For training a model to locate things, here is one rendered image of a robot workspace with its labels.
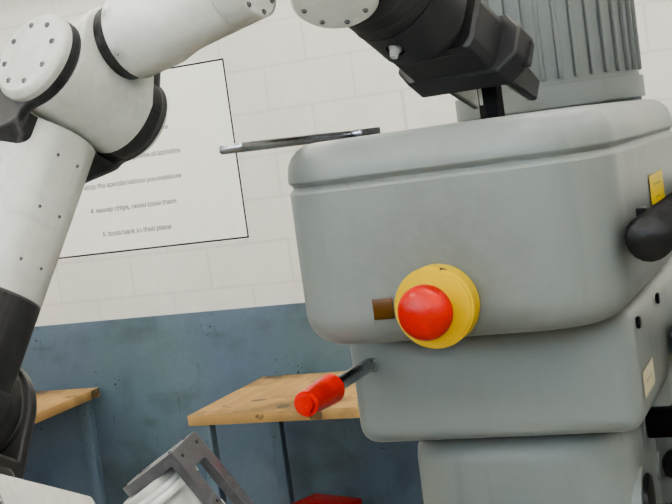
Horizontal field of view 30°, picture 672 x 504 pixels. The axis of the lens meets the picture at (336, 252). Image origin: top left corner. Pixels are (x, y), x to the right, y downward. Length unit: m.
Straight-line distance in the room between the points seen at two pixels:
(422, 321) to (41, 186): 0.34
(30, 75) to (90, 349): 5.40
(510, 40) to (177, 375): 5.21
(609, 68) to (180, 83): 4.81
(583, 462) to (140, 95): 0.48
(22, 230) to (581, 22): 0.59
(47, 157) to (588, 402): 0.48
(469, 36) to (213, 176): 4.95
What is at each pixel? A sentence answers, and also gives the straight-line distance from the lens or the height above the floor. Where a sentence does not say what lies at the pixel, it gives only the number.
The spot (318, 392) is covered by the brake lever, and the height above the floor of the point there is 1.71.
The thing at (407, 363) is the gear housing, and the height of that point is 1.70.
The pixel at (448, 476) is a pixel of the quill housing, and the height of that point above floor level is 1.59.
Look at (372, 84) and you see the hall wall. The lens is 5.62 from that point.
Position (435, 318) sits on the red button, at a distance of 0.88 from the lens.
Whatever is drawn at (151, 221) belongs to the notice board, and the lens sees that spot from 6.13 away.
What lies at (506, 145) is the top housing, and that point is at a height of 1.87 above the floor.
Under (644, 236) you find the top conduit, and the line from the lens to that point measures 0.92.
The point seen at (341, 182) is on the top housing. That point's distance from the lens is 0.94.
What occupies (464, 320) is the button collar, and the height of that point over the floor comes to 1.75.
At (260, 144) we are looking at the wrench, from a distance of 0.94.
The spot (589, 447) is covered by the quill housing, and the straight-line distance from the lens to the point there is 1.07.
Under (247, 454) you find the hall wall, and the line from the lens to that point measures 6.12.
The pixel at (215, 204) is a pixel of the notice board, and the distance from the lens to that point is 5.96.
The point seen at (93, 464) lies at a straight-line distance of 6.39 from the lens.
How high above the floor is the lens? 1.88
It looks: 5 degrees down
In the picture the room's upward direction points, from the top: 8 degrees counter-clockwise
